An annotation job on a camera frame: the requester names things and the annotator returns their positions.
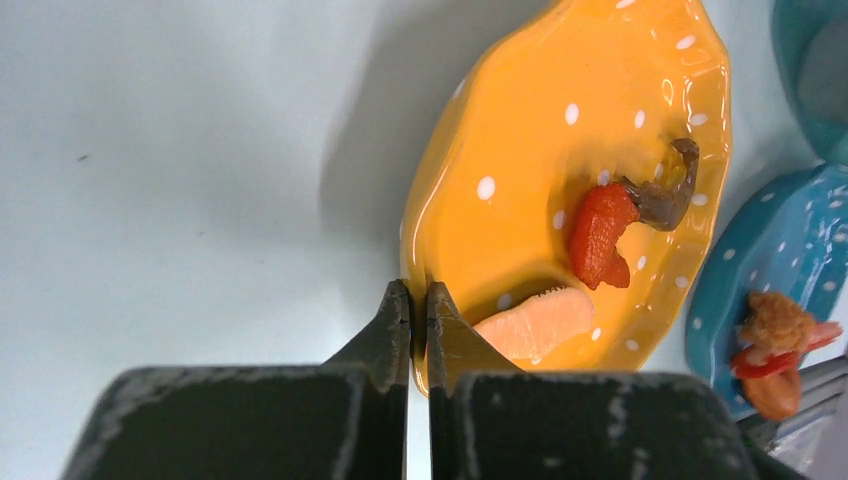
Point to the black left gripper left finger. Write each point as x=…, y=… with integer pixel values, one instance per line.
x=343, y=419

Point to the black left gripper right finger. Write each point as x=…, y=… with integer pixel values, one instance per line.
x=490, y=420

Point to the yellow dotted plate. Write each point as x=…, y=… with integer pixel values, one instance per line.
x=585, y=93

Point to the food scraps on yellow plate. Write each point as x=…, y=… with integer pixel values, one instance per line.
x=537, y=326

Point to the food scraps on blue plate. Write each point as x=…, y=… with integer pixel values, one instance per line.
x=777, y=334

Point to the blue dotted plate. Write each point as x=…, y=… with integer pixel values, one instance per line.
x=789, y=237

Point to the teal plastic basin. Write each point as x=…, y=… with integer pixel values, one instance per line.
x=810, y=45

